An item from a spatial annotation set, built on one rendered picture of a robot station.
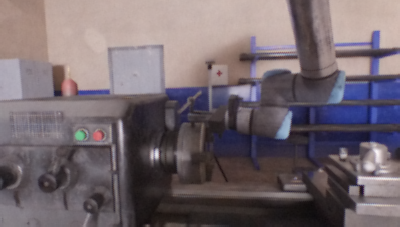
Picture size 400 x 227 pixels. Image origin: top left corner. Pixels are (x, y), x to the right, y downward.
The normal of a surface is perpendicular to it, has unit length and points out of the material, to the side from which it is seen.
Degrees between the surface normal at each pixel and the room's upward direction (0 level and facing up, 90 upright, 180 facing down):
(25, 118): 90
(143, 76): 90
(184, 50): 90
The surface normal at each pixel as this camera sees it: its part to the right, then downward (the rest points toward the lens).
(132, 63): -0.12, 0.08
